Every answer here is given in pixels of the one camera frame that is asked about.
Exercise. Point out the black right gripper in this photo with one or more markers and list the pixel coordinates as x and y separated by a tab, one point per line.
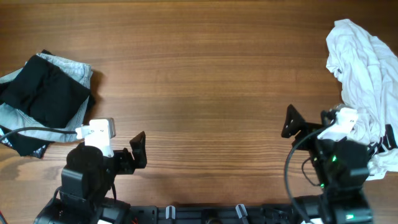
298	124

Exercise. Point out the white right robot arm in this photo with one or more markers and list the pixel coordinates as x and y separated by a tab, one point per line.
341	166

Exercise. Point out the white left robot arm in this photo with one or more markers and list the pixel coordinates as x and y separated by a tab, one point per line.
87	193

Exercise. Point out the black folded garment under jeans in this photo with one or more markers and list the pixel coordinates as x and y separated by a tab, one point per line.
35	142

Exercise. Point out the dark green polo shirt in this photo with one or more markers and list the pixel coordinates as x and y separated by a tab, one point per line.
45	93

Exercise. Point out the white printed t-shirt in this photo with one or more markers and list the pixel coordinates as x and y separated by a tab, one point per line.
367	69

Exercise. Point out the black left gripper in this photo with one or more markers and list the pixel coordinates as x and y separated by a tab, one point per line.
130	163

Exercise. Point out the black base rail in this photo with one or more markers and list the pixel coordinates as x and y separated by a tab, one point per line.
238	214

